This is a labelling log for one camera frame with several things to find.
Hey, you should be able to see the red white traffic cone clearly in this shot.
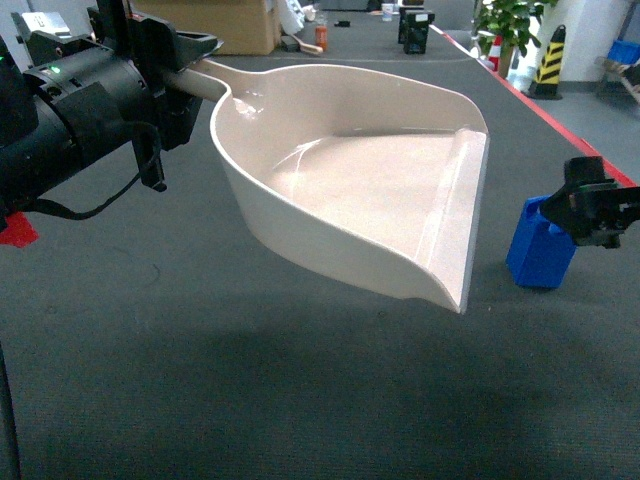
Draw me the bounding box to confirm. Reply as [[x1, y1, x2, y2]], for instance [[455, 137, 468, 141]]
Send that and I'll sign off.
[[487, 35, 502, 72]]

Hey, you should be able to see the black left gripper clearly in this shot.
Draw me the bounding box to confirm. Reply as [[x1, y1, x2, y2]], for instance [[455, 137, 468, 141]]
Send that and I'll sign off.
[[12, 9, 222, 193]]

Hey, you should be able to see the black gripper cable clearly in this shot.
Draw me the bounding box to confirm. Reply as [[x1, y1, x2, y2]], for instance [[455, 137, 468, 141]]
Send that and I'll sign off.
[[29, 122, 164, 221]]

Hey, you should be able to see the green potted plant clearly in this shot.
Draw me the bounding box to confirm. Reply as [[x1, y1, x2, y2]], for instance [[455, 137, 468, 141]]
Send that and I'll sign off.
[[474, 0, 558, 78]]

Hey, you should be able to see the blue plastic block part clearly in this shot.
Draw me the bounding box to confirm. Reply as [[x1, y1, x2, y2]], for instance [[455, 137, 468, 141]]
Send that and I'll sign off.
[[506, 196, 577, 289]]

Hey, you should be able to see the blue bin on shelf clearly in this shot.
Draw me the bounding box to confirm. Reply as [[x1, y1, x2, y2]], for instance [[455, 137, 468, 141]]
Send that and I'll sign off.
[[607, 40, 640, 65]]

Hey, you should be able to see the white cup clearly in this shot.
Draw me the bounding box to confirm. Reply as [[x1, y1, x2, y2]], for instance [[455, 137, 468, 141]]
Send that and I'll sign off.
[[381, 3, 394, 22]]

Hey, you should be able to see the orange bottle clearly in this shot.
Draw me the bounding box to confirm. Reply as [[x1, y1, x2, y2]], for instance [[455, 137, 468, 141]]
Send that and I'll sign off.
[[315, 24, 328, 51]]

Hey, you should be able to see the beige plastic dustpan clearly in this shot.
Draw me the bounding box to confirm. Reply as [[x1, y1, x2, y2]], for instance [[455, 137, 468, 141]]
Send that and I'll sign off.
[[164, 60, 489, 313]]

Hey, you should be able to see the black crate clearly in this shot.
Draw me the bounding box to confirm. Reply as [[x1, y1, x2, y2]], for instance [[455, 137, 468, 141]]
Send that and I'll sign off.
[[398, 7, 435, 55]]

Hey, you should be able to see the yellow black striped bollard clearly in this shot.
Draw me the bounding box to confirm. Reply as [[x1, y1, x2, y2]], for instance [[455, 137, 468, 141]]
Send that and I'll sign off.
[[525, 24, 566, 100]]

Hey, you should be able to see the wooden brush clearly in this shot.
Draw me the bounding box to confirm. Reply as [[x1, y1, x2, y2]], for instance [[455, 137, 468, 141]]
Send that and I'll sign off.
[[292, 35, 324, 55]]

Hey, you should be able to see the large cardboard box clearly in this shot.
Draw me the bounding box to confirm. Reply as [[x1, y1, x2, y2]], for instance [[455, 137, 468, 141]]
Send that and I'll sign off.
[[132, 0, 281, 56]]

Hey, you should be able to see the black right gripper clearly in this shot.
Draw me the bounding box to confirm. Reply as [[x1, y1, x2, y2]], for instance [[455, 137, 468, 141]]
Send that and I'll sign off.
[[539, 156, 639, 249]]

